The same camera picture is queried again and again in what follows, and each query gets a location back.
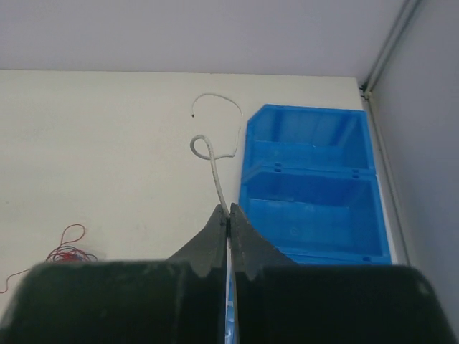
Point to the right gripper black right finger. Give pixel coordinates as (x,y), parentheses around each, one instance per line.
(279,301)

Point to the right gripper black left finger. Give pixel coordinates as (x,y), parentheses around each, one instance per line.
(181,299)

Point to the blue near storage bin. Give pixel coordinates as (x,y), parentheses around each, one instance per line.
(230,324)

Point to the blue storage bin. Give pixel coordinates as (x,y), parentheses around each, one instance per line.
(230,324)
(321,139)
(318,217)

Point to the blue middle storage bin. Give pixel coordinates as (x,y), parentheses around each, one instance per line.
(318,217)

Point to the blue far storage bin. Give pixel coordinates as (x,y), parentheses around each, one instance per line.
(321,139)

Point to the right aluminium frame post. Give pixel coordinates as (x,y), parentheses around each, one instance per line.
(402,21)

